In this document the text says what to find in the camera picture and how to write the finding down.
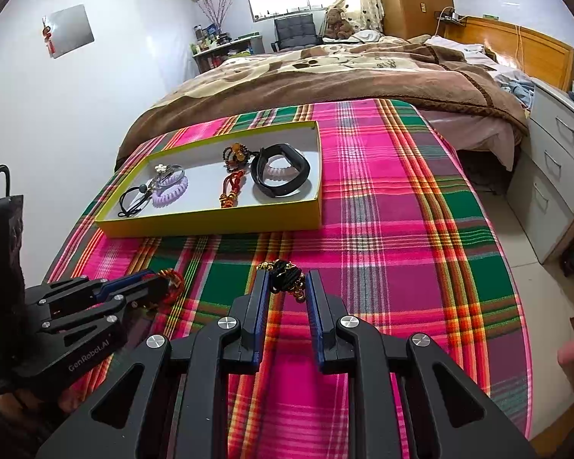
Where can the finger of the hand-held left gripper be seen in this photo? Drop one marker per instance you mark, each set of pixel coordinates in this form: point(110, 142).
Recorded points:
point(76, 291)
point(138, 296)

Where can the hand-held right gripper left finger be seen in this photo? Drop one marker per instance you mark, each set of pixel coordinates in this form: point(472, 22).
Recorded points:
point(258, 318)

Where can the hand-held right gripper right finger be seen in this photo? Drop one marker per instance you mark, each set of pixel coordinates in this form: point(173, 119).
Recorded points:
point(315, 318)

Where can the yellow-green shallow cardboard box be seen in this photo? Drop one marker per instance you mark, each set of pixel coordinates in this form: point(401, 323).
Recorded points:
point(201, 189)

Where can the black wristband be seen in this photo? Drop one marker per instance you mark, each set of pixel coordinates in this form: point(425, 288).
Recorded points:
point(258, 174)

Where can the pink green plaid bedsheet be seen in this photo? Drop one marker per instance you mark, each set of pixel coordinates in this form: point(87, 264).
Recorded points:
point(387, 229)

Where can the brown beige blanket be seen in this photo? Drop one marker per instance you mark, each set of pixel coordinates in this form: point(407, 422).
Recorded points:
point(315, 76)

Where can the white cluttered desk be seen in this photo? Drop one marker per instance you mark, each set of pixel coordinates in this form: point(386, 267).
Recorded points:
point(229, 50)

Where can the grey drawer cabinet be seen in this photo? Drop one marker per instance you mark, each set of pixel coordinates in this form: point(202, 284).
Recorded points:
point(550, 162)

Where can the white pillow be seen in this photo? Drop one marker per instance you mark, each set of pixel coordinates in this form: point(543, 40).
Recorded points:
point(366, 36)

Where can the grey chair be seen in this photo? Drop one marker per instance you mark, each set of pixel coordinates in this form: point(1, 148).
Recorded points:
point(294, 31)

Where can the brown teddy bear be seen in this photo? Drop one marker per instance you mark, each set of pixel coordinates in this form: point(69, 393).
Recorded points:
point(337, 24)

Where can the vase of dried branches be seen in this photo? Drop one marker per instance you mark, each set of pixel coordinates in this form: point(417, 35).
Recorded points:
point(217, 9)

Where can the blue grey cloth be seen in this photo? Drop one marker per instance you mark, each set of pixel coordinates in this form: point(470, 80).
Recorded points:
point(519, 88)

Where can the wooden wardrobe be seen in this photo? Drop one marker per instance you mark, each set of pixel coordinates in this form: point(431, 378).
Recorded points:
point(411, 0)

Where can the wooden headboard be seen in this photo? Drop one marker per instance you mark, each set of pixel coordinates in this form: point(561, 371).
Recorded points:
point(531, 45)

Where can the wall poster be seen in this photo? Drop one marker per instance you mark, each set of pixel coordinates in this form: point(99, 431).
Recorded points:
point(69, 31)

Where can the wall shelf with charger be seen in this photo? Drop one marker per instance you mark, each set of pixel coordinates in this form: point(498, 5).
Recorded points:
point(449, 15)

